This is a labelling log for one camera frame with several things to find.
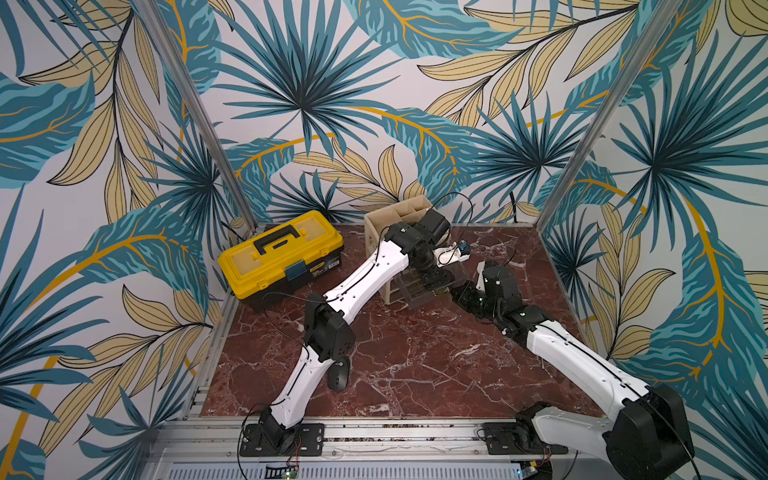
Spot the beige drawer organizer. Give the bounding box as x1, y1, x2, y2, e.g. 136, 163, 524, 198
364, 195, 450, 305

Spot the left corner aluminium post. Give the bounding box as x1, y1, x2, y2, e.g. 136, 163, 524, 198
134, 0, 258, 233

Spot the aluminium front rail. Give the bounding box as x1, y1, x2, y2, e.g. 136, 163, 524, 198
139, 417, 616, 479

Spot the corner aluminium post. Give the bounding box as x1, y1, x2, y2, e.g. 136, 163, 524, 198
134, 0, 258, 233
535, 0, 682, 234

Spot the yellow black toolbox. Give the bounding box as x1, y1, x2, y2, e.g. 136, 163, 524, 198
218, 211, 344, 313

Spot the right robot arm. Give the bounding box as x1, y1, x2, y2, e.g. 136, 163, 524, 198
451, 262, 695, 479

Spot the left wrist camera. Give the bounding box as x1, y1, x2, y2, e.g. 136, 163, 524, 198
433, 240, 471, 267

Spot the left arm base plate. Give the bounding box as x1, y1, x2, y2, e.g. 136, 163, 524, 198
238, 423, 325, 458

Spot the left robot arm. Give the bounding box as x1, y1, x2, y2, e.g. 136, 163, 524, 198
258, 209, 450, 453

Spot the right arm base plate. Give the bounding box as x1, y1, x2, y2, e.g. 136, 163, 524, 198
478, 422, 569, 457

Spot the right corner aluminium post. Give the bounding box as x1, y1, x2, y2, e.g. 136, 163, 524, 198
535, 0, 682, 234

